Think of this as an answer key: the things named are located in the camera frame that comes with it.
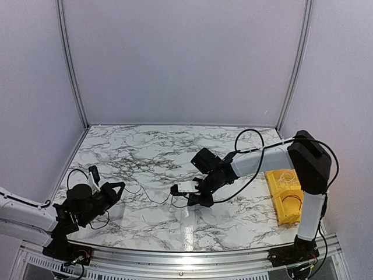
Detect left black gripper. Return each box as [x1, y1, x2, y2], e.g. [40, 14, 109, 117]
[80, 182, 125, 226]

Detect red thin cable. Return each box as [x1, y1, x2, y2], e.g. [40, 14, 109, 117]
[279, 195, 304, 211]
[124, 186, 190, 208]

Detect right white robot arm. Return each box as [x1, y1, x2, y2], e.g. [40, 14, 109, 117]
[187, 130, 340, 261]

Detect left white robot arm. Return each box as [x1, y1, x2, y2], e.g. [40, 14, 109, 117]
[1, 182, 125, 260]

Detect yellow three-compartment bin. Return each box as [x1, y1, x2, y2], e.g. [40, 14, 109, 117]
[265, 169, 303, 225]

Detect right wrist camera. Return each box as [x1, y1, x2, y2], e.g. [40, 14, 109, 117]
[170, 180, 199, 196]

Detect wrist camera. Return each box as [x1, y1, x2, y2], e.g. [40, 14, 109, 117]
[170, 180, 199, 196]
[88, 166, 100, 194]

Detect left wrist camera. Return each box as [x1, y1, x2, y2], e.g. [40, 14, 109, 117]
[88, 166, 100, 194]

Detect left arm black hose cable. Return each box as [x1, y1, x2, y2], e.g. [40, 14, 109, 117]
[66, 169, 111, 230]

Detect arm black hose cable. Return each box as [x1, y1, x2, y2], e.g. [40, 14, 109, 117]
[209, 128, 340, 205]
[66, 169, 111, 230]

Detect right arm black hose cable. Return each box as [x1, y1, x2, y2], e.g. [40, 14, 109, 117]
[209, 128, 340, 205]

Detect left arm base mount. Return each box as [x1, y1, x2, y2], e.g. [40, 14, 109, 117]
[43, 236, 93, 266]

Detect left aluminium frame post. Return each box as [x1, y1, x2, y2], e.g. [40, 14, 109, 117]
[55, 0, 90, 130]

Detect aluminium frame post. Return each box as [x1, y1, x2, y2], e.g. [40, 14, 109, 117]
[55, 0, 90, 130]
[276, 0, 314, 132]

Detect front aluminium rail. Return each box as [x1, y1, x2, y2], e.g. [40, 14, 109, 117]
[9, 234, 351, 279]

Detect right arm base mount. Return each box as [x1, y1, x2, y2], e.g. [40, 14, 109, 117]
[267, 235, 319, 267]

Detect right aluminium frame post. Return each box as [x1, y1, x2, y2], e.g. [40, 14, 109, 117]
[276, 0, 314, 132]

